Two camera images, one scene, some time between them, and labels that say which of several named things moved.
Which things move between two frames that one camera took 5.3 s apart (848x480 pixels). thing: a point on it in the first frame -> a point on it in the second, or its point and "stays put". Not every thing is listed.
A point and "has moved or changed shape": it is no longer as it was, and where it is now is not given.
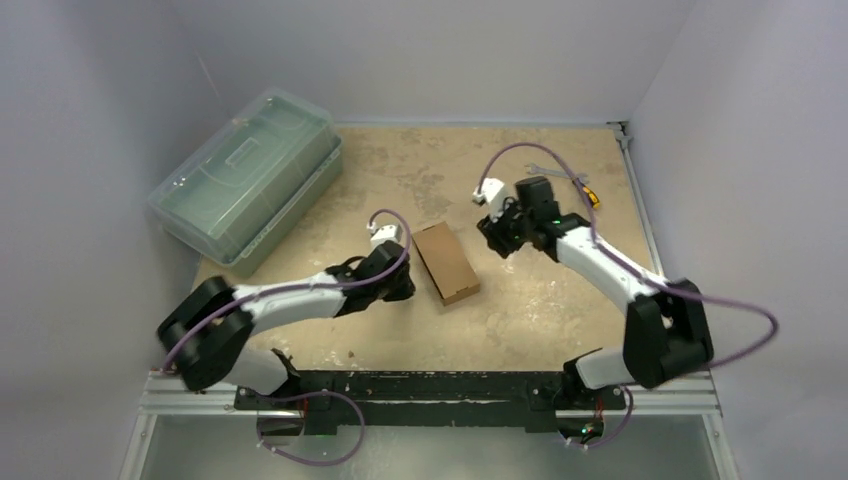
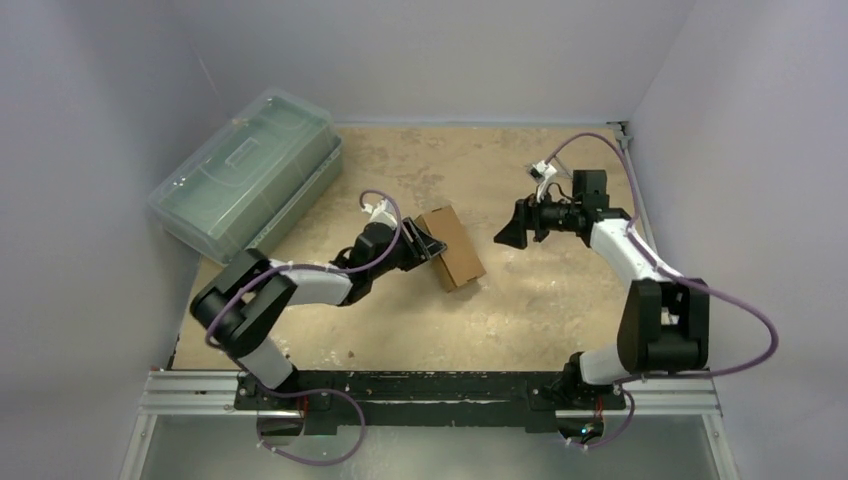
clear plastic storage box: [239, 186] stays put
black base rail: [429, 400] stays put
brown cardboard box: [447, 262] has moved or changed shape
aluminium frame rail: [167, 394] stays put
